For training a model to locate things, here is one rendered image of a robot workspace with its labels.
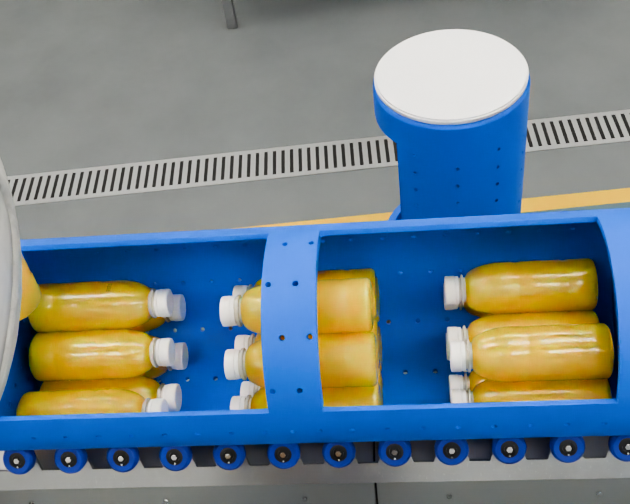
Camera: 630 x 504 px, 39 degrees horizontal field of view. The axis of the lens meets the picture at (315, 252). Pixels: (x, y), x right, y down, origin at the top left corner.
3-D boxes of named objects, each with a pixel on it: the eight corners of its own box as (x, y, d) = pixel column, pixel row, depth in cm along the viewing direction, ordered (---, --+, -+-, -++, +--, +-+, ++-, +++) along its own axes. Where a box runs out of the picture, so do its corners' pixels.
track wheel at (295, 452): (298, 438, 119) (299, 433, 121) (264, 439, 120) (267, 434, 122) (300, 470, 120) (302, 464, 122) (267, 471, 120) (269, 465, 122)
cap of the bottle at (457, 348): (463, 340, 113) (448, 341, 114) (464, 339, 110) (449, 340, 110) (464, 371, 113) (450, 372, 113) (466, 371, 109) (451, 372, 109)
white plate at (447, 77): (494, 15, 172) (494, 20, 173) (356, 48, 170) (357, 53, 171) (554, 97, 153) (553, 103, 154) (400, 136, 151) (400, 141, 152)
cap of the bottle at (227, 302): (240, 305, 117) (226, 306, 118) (234, 290, 114) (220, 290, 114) (238, 331, 115) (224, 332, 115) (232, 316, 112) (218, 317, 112)
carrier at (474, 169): (485, 304, 237) (382, 331, 235) (495, 19, 173) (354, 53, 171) (527, 390, 217) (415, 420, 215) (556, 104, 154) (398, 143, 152)
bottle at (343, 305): (373, 295, 117) (241, 301, 119) (369, 266, 112) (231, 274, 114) (374, 341, 114) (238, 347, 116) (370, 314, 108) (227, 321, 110)
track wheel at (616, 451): (646, 430, 114) (642, 424, 116) (610, 431, 115) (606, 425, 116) (646, 463, 115) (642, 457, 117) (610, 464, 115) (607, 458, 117)
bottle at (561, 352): (601, 324, 113) (460, 329, 115) (612, 320, 106) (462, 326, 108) (605, 379, 112) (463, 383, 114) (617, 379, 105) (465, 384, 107)
